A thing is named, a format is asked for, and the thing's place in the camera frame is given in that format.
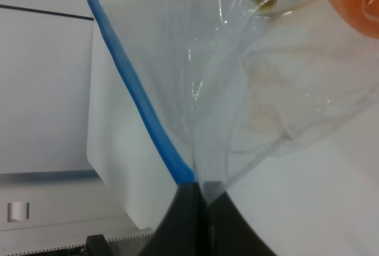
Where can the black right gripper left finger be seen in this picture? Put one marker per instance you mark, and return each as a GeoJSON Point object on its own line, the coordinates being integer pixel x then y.
{"type": "Point", "coordinates": [183, 230]}

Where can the white cabinet with handle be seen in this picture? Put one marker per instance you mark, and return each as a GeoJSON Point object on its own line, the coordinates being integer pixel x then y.
{"type": "Point", "coordinates": [52, 212]}

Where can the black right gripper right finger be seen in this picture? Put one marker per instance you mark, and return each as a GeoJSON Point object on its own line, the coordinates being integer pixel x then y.
{"type": "Point", "coordinates": [224, 231]}

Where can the clear blue-zip plastic bag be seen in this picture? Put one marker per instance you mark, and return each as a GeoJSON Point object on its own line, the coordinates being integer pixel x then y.
{"type": "Point", "coordinates": [187, 91]}

